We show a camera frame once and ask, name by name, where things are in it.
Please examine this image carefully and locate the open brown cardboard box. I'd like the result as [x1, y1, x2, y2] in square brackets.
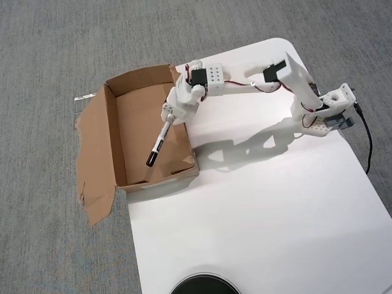
[74, 63, 200, 227]

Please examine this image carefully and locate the black round disc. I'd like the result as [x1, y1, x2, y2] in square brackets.
[169, 272, 243, 294]

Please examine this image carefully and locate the gray table clamp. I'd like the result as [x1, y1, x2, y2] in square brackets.
[325, 113, 355, 131]

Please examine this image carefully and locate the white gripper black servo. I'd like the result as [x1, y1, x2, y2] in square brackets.
[161, 61, 209, 126]

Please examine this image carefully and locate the black power cable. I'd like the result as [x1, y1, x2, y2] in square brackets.
[354, 103, 374, 175]

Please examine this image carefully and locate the white marker pen black cap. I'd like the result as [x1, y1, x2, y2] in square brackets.
[146, 113, 175, 168]

